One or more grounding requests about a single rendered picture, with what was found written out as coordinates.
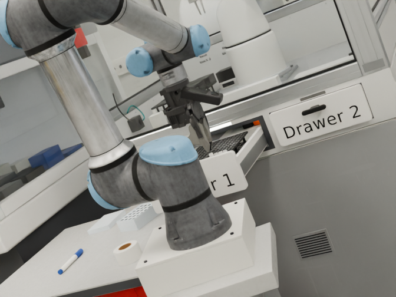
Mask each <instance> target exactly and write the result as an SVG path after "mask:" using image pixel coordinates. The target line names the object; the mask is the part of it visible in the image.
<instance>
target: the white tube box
mask: <svg viewBox="0 0 396 297"><path fill-rule="evenodd" d="M159 214H160V213H159ZM159 214H157V213H156V212H155V211H154V208H153V206H152V203H151V202H149V203H143V204H140V205H139V206H137V207H136V208H135V209H133V210H132V211H130V212H129V213H127V214H126V215H125V216H123V217H122V218H121V219H119V220H118V221H116V222H117V225H118V227H119V229H120V232H128V231H134V230H139V229H141V228H142V227H143V226H144V225H146V224H147V223H148V222H150V221H151V220H153V219H154V218H155V217H156V216H158V215H159Z"/></svg>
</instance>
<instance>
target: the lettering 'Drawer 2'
mask: <svg viewBox="0 0 396 297"><path fill-rule="evenodd" d="M352 107H355V108H356V112H355V114H354V116H353V118H356V117H360V116H361V115H358V116H355V115H356V113H357V111H358V107H357V106H355V105H353V106H350V108H352ZM350 108H349V109H350ZM340 114H343V112H341V113H340ZM340 114H337V115H338V117H339V120H340V122H342V121H341V118H340ZM330 117H333V118H334V119H332V120H336V118H335V117H334V116H332V115H331V116H329V117H328V123H329V124H330V125H334V124H336V123H337V122H336V123H333V124H332V123H330V121H332V120H329V118H330ZM319 122H320V120H318V126H317V125H316V124H315V122H314V121H313V123H314V125H315V126H316V127H317V129H319ZM307 124H308V125H309V126H308V127H310V128H311V129H310V130H309V131H307V130H306V129H307V128H308V127H306V128H305V132H307V133H308V132H310V131H313V129H312V127H311V125H310V124H309V123H306V124H304V125H303V126H305V125H307ZM320 124H321V125H322V127H323V128H324V127H325V122H324V118H323V124H322V123H321V122H320ZM299 127H301V125H300V126H299ZM299 127H298V126H297V127H296V128H297V130H298V133H299V135H301V134H300V131H299ZM286 128H291V129H292V130H293V135H292V136H290V137H288V135H287V132H286V130H285V129H286ZM283 129H284V132H285V134H286V137H287V138H291V137H293V136H294V135H295V130H294V129H293V127H291V126H288V127H284V128H283Z"/></svg>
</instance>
